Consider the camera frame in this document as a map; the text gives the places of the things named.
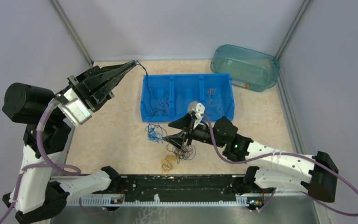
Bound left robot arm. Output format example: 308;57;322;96
2;60;137;224

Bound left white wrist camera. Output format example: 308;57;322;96
55;88;93;127

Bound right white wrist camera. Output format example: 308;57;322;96
187;101;205;119

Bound grey slotted cable duct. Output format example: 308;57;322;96
68;195;263;208

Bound blue divided plastic bin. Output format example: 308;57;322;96
140;74;235;123

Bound dark cable bundle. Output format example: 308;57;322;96
166;142;197;162

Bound dark blue thin cable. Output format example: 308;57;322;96
134;60;167;146

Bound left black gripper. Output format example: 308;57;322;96
59;58;138;111

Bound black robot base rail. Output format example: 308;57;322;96
91;174;274;205

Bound teal translucent plastic tub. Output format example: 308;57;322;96
210;44;280;92

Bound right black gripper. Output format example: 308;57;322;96
163;112;226;150

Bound pink thin cable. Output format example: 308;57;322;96
204;88;224;118

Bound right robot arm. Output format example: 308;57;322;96
163;114;338;203

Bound yellow thin cable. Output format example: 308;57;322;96
161;155;179;173

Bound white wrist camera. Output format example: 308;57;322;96
55;88;93;127
187;101;205;119

